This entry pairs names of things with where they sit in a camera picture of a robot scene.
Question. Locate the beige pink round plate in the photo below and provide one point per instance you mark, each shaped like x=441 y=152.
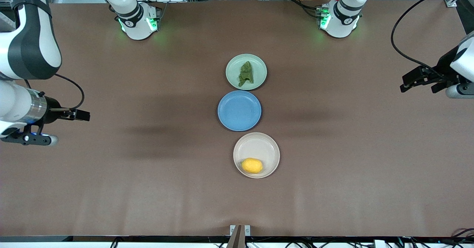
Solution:
x=256 y=146

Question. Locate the light green round plate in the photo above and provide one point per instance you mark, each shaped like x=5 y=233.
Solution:
x=259 y=64

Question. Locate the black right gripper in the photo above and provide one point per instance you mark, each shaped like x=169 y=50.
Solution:
x=53 y=113

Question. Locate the green lettuce leaf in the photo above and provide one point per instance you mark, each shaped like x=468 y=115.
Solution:
x=246 y=74

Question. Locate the brown camera stand rod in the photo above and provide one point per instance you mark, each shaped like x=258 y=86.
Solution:
x=237 y=240

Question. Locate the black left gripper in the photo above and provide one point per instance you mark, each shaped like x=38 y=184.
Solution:
x=445 y=67

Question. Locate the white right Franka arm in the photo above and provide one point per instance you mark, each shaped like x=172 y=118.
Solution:
x=29 y=48

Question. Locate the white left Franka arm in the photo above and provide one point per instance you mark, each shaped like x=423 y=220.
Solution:
x=342 y=18

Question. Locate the yellow lemon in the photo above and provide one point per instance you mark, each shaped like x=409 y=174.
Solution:
x=252 y=166

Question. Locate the white metal mounting bracket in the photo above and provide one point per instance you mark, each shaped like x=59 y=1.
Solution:
x=247 y=230

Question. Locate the blue round plate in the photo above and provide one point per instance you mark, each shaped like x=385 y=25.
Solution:
x=239 y=111

